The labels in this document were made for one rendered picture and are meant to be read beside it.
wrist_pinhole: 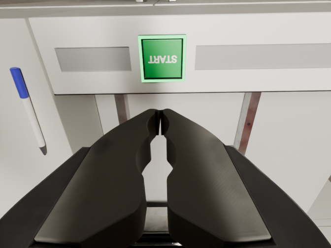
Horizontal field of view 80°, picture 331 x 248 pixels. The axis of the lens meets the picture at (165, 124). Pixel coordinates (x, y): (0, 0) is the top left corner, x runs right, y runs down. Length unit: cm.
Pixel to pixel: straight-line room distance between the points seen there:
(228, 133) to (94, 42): 36
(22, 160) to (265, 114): 49
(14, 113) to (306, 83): 40
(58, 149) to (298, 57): 37
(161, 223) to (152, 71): 49
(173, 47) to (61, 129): 20
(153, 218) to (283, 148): 40
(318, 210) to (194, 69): 77
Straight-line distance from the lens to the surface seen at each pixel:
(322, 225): 90
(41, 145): 36
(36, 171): 42
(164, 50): 25
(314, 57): 32
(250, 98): 43
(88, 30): 27
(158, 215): 62
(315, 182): 74
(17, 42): 30
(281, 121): 53
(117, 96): 41
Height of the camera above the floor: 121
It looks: 57 degrees down
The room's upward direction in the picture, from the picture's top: 180 degrees counter-clockwise
